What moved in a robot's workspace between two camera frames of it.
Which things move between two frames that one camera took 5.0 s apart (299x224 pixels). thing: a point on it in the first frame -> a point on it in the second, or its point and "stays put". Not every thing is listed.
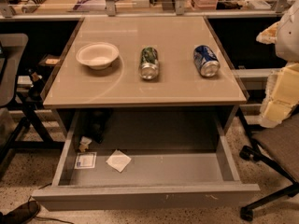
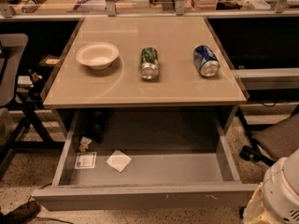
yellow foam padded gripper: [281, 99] -> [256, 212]
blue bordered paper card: [85, 161] stays put
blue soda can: [206, 62] stays put
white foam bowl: [98, 55] stays put
